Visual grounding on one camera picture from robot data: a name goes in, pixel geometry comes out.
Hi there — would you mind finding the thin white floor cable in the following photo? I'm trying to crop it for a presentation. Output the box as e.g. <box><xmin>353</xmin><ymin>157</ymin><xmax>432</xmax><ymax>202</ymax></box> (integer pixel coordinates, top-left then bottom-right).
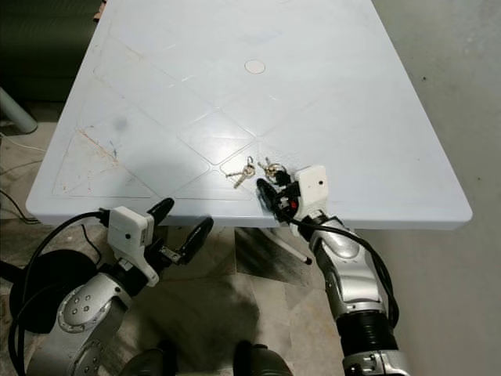
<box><xmin>0</xmin><ymin>132</ymin><xmax>49</xmax><ymax>155</ymax></box>

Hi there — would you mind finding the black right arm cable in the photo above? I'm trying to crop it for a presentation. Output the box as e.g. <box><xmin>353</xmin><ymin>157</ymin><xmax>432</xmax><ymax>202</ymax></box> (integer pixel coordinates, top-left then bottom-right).
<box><xmin>288</xmin><ymin>218</ymin><xmax>402</xmax><ymax>330</ymax></box>

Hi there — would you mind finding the white plastic table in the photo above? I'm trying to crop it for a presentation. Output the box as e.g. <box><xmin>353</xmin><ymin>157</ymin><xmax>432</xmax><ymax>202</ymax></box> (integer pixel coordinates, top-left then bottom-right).
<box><xmin>26</xmin><ymin>0</ymin><xmax>474</xmax><ymax>231</ymax></box>

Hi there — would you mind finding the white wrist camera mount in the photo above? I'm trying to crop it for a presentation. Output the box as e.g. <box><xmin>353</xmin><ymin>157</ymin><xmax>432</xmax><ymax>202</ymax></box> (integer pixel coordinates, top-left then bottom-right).
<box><xmin>107</xmin><ymin>205</ymin><xmax>156</xmax><ymax>281</ymax></box>
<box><xmin>291</xmin><ymin>164</ymin><xmax>331</xmax><ymax>228</ymax></box>

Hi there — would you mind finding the grey metal pole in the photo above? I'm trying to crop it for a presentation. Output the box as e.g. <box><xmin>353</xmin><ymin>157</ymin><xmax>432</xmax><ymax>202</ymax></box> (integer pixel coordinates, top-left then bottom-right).
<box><xmin>0</xmin><ymin>88</ymin><xmax>38</xmax><ymax>135</ymax></box>

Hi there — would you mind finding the dark right robot leg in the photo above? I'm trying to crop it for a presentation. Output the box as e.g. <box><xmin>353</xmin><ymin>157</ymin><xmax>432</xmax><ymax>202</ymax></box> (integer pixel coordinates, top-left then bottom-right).
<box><xmin>232</xmin><ymin>341</ymin><xmax>295</xmax><ymax>376</ymax></box>

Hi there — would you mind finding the dark robot leg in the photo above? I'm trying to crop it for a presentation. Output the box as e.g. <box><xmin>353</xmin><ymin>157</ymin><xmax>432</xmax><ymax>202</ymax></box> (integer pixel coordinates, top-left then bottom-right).
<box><xmin>117</xmin><ymin>348</ymin><xmax>176</xmax><ymax>376</ymax></box>
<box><xmin>232</xmin><ymin>341</ymin><xmax>295</xmax><ymax>376</ymax></box>

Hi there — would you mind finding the bunch of keys on ring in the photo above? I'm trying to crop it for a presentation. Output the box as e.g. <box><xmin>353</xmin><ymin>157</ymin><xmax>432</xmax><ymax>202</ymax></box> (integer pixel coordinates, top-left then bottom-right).
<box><xmin>225</xmin><ymin>157</ymin><xmax>289</xmax><ymax>190</ymax></box>

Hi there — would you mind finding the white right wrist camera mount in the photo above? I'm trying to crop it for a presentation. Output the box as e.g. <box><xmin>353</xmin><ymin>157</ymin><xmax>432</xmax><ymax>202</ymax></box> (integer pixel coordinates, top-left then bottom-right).
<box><xmin>291</xmin><ymin>164</ymin><xmax>331</xmax><ymax>228</ymax></box>

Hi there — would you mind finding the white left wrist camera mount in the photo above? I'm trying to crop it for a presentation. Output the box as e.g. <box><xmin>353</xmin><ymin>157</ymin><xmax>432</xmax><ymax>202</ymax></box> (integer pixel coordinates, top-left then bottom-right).
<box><xmin>107</xmin><ymin>205</ymin><xmax>156</xmax><ymax>281</ymax></box>

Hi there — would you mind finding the black round fan base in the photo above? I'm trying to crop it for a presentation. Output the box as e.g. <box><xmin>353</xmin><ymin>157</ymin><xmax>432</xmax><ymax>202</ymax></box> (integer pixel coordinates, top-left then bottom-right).
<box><xmin>8</xmin><ymin>249</ymin><xmax>101</xmax><ymax>336</ymax></box>

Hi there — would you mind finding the dark green sofa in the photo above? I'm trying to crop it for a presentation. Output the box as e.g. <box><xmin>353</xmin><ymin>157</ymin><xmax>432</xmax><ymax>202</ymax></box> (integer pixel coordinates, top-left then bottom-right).
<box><xmin>0</xmin><ymin>0</ymin><xmax>104</xmax><ymax>103</ymax></box>

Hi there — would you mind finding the white table leg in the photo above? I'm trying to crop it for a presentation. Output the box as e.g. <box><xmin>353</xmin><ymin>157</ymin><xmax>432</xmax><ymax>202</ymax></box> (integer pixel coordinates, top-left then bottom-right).
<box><xmin>257</xmin><ymin>227</ymin><xmax>314</xmax><ymax>266</ymax></box>

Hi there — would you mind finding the dark left robot leg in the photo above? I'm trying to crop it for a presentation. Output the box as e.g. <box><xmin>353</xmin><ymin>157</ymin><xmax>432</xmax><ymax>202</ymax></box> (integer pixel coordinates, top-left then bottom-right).
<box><xmin>117</xmin><ymin>348</ymin><xmax>176</xmax><ymax>376</ymax></box>

